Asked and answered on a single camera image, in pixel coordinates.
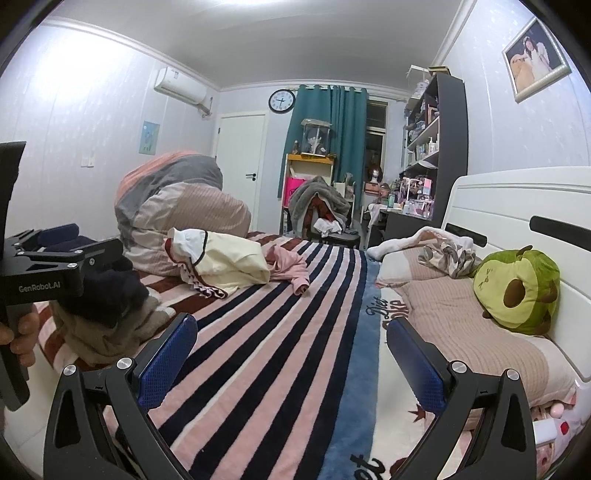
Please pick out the teal curtain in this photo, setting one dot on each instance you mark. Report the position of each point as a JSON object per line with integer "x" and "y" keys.
{"x": 351, "y": 138}

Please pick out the window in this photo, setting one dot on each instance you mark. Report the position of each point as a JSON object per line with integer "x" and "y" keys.
{"x": 375, "y": 138}

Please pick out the person's left hand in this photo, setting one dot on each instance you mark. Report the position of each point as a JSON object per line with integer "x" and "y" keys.
{"x": 27, "y": 332}

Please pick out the white light switch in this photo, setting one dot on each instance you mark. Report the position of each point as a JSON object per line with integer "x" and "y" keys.
{"x": 88, "y": 158}

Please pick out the dark desk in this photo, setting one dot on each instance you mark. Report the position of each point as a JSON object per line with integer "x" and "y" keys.
{"x": 401, "y": 224}

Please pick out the beige fleece garment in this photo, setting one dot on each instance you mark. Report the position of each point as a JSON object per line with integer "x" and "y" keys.
{"x": 92, "y": 344}

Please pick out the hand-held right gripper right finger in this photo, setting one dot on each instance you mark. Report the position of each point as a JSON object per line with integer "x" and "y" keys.
{"x": 415, "y": 364}

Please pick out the small pink pillow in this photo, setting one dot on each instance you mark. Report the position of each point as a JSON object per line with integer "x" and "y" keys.
{"x": 401, "y": 267}

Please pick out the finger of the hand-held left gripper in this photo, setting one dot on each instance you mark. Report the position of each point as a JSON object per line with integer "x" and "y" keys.
{"x": 51, "y": 235}
{"x": 83, "y": 256}

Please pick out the framed wall picture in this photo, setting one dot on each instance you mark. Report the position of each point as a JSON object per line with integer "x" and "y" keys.
{"x": 535, "y": 60}

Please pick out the black chair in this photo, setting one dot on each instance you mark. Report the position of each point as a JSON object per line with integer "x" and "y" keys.
{"x": 344, "y": 240}

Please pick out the yellow shelf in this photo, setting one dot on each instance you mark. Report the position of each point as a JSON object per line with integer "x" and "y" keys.
{"x": 309, "y": 159}

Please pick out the pink plush toy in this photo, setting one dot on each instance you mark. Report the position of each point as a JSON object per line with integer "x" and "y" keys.
{"x": 558, "y": 424}

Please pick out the dark bookshelf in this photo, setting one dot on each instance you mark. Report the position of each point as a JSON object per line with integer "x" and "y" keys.
{"x": 450, "y": 138}

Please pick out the large pink pillow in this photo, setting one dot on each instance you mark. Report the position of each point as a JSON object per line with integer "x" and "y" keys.
{"x": 461, "y": 323}

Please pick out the white air conditioner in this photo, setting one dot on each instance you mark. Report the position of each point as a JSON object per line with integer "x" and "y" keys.
{"x": 180, "y": 85}

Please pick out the small blue wall poster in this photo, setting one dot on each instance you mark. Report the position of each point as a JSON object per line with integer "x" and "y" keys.
{"x": 148, "y": 137}

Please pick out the avocado plush toy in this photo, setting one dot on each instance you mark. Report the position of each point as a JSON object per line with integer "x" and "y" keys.
{"x": 535, "y": 277}

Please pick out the white headboard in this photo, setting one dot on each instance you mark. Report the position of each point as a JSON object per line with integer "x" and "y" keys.
{"x": 508, "y": 194}

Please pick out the patterned crumpled cloth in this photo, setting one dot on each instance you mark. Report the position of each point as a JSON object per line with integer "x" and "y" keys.
{"x": 450, "y": 258}

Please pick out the white door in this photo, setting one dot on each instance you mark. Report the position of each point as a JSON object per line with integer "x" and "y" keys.
{"x": 240, "y": 161}

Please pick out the striped printed blanket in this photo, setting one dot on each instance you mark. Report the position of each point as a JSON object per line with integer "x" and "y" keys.
{"x": 277, "y": 346}

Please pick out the mannequin head with wig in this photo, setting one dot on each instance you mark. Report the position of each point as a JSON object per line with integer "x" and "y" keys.
{"x": 375, "y": 171}

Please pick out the cream dress with red trim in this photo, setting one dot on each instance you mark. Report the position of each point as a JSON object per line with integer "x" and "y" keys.
{"x": 231, "y": 258}

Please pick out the pink bag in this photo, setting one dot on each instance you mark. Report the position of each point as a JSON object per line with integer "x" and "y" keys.
{"x": 294, "y": 188}

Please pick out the grey clothes pile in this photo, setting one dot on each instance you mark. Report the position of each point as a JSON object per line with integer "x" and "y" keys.
{"x": 314, "y": 196}

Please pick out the glass display case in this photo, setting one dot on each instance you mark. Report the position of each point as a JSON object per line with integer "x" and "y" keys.
{"x": 316, "y": 136}

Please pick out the round wall clock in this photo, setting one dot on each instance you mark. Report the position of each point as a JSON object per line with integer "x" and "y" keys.
{"x": 281, "y": 101}

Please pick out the pink and grey folded quilt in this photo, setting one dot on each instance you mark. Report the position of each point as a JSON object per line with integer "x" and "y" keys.
{"x": 184, "y": 207}

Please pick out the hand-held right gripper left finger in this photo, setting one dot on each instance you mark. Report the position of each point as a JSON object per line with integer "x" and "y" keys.
{"x": 166, "y": 360}

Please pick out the navy sweater with mask print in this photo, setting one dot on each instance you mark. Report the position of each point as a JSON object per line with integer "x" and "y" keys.
{"x": 106, "y": 295}

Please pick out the pink garment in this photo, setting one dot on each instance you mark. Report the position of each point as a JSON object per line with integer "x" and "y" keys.
{"x": 288, "y": 270}

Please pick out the white fleece blanket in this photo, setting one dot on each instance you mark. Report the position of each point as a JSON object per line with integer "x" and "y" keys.
{"x": 392, "y": 247}

